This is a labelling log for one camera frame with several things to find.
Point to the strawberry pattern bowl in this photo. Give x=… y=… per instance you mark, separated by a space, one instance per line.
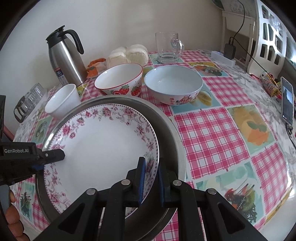
x=123 y=79

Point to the orange snack packet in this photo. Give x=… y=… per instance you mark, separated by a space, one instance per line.
x=96 y=67

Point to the stainless steel thermos jug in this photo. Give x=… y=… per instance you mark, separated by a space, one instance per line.
x=65 y=50

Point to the white power strip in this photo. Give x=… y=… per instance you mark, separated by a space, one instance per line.
x=217 y=56

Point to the smartphone with lit screen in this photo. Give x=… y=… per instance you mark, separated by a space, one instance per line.
x=287 y=101

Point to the round pink floral plate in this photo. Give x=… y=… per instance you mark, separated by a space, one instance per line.
x=101 y=144

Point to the clear glass mug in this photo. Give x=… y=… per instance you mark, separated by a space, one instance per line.
x=169 y=47

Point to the person's left hand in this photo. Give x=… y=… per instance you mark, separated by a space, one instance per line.
x=13 y=218

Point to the white wooden shelf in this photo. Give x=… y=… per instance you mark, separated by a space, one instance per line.
x=264 y=43

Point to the colourful candy tube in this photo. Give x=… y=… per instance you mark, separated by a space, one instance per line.
x=269 y=85

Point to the white square bowl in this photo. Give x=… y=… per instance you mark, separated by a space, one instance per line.
x=63 y=101

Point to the bag of white buns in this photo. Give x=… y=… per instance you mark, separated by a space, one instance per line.
x=136 y=53

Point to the pink checkered tablecloth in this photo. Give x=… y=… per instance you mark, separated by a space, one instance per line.
x=232 y=125

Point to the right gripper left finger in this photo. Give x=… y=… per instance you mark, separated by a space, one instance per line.
x=99 y=215

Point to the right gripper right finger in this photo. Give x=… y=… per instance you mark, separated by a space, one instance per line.
x=203 y=215

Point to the black charger plug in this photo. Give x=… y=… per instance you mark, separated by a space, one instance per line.
x=229 y=49

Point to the clear drinking glass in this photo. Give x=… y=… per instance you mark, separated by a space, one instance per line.
x=38 y=91
x=32 y=99

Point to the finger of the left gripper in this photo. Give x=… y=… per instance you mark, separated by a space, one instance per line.
x=47 y=157

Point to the light blue floral bowl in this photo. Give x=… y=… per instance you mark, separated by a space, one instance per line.
x=173 y=85

